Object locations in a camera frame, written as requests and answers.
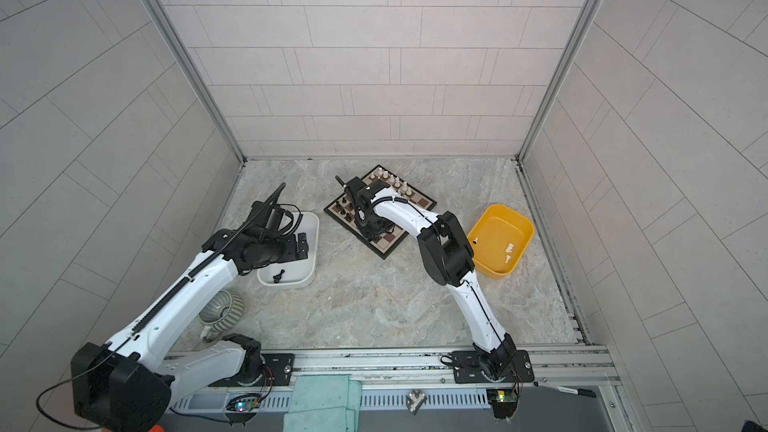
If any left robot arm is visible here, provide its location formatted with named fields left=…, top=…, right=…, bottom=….
left=70, top=187, right=305, bottom=431

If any folding chess board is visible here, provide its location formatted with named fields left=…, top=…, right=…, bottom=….
left=324, top=165, right=437, bottom=259

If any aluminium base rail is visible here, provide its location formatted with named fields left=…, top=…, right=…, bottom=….
left=286, top=344, right=621, bottom=389

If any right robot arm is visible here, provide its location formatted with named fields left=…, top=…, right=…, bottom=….
left=336, top=177, right=535, bottom=383

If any green cloth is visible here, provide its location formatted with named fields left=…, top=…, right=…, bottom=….
left=283, top=375, right=362, bottom=432

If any yellow plastic bowl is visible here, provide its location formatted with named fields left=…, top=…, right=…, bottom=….
left=467, top=204, right=535, bottom=280

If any white plastic tray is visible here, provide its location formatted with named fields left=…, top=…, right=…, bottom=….
left=257, top=212, right=319, bottom=289

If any striped grey cup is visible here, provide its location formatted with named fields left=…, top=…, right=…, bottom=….
left=198, top=290, right=244, bottom=343

